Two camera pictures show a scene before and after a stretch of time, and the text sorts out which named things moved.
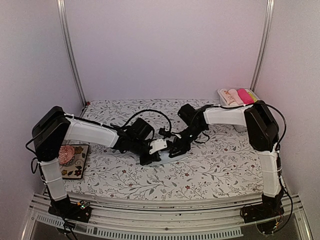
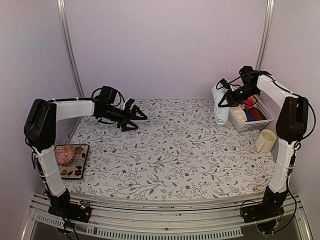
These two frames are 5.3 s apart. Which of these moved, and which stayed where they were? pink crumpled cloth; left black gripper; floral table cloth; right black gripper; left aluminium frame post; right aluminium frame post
Moved: left black gripper; right black gripper
Stayed: pink crumpled cloth; left aluminium frame post; floral table cloth; right aluminium frame post
